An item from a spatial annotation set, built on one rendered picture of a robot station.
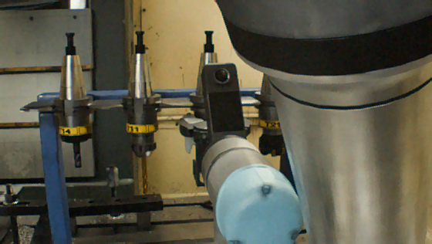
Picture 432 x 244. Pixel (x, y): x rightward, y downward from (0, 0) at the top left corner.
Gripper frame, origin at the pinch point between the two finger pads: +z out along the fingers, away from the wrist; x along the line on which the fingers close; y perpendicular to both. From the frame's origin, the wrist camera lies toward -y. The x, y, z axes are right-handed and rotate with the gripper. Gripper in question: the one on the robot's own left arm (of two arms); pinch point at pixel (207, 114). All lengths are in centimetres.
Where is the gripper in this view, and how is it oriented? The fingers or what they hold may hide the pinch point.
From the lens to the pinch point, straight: 66.6
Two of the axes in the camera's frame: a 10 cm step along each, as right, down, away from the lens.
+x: 9.9, -0.3, 1.5
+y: -0.1, 9.7, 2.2
